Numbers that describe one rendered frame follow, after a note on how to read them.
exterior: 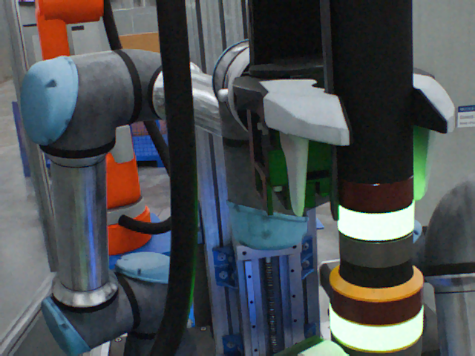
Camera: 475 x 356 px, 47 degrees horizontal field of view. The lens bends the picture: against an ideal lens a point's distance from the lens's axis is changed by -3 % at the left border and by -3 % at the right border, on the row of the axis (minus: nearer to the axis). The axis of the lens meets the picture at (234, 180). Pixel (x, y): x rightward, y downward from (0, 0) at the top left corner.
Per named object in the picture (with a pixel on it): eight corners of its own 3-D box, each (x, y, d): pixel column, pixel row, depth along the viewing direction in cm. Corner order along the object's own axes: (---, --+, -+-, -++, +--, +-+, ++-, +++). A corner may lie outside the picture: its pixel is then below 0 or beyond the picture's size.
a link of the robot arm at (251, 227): (347, 226, 56) (344, 120, 53) (269, 264, 50) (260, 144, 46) (292, 211, 62) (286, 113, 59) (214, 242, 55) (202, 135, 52)
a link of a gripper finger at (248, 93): (337, 124, 25) (313, 97, 33) (335, 86, 24) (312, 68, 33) (233, 133, 25) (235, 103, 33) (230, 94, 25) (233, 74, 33)
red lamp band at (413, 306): (377, 337, 23) (377, 312, 23) (310, 300, 27) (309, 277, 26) (442, 302, 25) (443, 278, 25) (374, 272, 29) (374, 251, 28)
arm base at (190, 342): (126, 343, 119) (119, 303, 116) (194, 334, 121) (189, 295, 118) (122, 386, 105) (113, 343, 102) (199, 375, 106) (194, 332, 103)
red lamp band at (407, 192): (376, 218, 22) (376, 189, 22) (321, 199, 25) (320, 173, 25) (430, 197, 24) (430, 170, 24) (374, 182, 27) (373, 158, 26)
